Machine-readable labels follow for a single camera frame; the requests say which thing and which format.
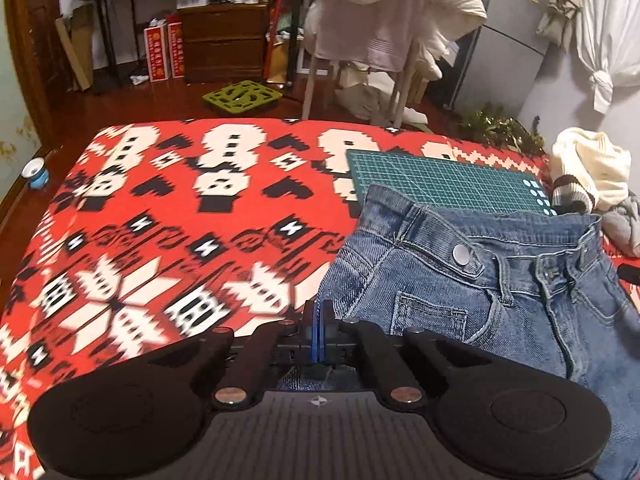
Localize small blue white bowl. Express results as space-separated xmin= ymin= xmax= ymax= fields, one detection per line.
xmin=21 ymin=157 xmax=49 ymax=190

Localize silver refrigerator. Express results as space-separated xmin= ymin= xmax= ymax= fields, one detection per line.
xmin=442 ymin=0 xmax=549 ymax=116

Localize green christmas garland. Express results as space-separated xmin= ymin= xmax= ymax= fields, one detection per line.
xmin=458 ymin=102 xmax=544 ymax=156

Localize pink towel on chair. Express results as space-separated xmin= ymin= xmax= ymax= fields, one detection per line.
xmin=304 ymin=0 xmax=426 ymax=73

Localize blue denim jeans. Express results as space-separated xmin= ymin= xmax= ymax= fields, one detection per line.
xmin=316 ymin=183 xmax=640 ymax=480

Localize grey knit garment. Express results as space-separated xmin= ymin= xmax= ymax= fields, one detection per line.
xmin=602 ymin=194 xmax=640 ymax=258

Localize red patterned blanket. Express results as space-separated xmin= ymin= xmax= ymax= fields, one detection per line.
xmin=1 ymin=119 xmax=549 ymax=479

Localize dark wooden drawer cabinet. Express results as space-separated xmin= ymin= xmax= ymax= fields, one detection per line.
xmin=178 ymin=3 xmax=269 ymax=82

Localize red white box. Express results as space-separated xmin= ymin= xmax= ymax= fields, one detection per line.
xmin=143 ymin=24 xmax=169 ymax=82

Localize cream knit sweater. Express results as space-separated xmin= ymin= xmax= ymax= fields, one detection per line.
xmin=549 ymin=127 xmax=631 ymax=214

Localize green cutting mat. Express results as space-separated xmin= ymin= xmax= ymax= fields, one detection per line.
xmin=346 ymin=150 xmax=556 ymax=217

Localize white tied curtain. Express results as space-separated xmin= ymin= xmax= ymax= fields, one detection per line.
xmin=576 ymin=0 xmax=639 ymax=115

